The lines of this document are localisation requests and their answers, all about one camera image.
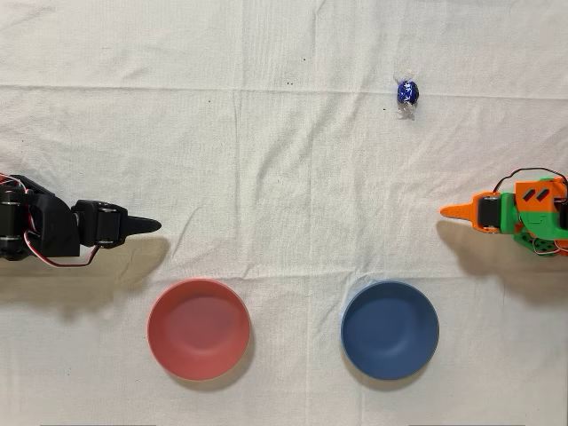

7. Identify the blue candy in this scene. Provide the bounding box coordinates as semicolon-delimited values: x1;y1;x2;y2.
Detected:
393;75;422;122

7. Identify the red bowl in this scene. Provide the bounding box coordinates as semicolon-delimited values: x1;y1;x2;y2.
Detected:
146;278;252;382

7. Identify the blue bowl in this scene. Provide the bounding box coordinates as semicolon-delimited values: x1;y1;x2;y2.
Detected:
340;279;440;382

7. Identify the white wrinkled tablecloth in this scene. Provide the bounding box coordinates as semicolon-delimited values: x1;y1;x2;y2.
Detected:
0;0;568;426

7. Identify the white red looping servo cable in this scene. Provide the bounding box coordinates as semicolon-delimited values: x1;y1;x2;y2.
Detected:
24;228;102;269

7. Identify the thin gripper servo cable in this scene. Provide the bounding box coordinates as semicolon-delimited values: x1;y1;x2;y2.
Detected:
495;166;568;192

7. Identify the short base servo cable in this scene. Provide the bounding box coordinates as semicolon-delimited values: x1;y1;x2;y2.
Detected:
530;238;565;258

